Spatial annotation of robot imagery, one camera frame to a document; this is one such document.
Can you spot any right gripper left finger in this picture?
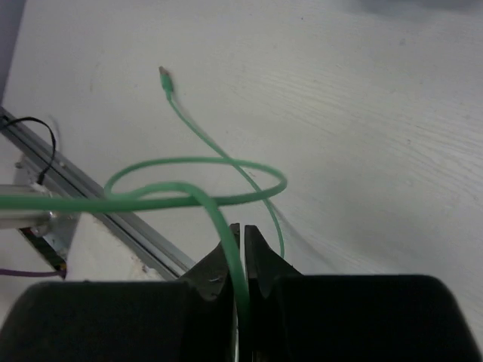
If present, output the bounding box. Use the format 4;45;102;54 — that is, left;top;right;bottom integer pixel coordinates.
1;246;235;361

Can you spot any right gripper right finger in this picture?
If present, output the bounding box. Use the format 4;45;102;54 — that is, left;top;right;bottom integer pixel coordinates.
245;225;482;361

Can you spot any green headphone cable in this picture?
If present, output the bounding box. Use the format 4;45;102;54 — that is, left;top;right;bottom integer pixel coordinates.
0;66;288;340

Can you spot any left metal mounting bracket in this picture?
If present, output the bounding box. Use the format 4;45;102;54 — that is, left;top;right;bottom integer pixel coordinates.
1;156;80;271

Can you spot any aluminium table rail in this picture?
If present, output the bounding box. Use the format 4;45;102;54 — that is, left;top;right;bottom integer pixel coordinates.
1;109;195;279

